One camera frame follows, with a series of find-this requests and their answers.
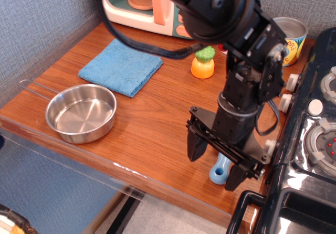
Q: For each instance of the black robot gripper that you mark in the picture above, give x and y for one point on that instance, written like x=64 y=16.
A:
x=230 y=130

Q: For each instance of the blue handled grey toy spoon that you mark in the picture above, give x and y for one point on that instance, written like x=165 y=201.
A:
x=219 y=173

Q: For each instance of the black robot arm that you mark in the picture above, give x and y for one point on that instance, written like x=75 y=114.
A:
x=256 y=48

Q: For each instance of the blue folded cloth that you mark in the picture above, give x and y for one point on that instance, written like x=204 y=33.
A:
x=121 y=69

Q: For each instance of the black toy stove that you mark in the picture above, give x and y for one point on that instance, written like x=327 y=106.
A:
x=300 y=188

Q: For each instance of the orange toy carrot shaker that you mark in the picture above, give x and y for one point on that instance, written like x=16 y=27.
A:
x=203 y=65

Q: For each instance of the tomato sauce can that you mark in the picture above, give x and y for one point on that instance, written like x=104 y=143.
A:
x=222 y=49

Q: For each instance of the stainless steel pan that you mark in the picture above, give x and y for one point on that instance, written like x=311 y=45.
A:
x=80 y=114

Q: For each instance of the pineapple slices can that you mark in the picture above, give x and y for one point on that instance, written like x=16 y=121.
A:
x=296 y=32

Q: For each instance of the teal toy microwave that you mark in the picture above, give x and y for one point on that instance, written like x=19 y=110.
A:
x=157 y=16

